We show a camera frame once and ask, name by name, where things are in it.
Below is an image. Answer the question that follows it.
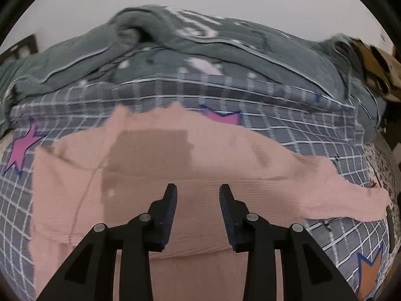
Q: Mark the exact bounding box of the pink knitted garment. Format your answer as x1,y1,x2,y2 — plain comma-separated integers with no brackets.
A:
29,103,390,300

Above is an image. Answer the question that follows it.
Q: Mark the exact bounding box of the grey-green fleece blanket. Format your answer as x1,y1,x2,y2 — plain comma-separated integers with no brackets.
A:
1,6,386,142

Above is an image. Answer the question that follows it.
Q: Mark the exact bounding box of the dark wooden headboard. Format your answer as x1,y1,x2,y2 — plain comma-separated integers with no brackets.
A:
0,34,38,64

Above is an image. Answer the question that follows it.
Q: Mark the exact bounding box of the floral bed sheet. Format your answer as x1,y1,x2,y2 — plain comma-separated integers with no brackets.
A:
364,143,397,200

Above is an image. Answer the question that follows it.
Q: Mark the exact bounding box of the brown patterned cloth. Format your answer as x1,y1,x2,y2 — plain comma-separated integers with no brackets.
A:
351,39,400,102

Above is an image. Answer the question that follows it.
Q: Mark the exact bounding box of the grey checked star blanket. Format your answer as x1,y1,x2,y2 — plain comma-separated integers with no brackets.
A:
0,74,392,301

